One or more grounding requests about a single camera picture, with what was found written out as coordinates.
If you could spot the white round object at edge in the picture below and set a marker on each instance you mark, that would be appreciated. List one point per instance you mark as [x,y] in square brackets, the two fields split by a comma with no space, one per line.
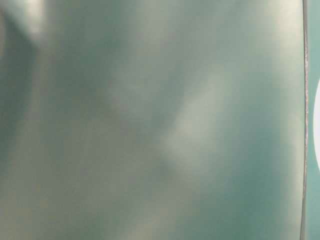
[316,125]

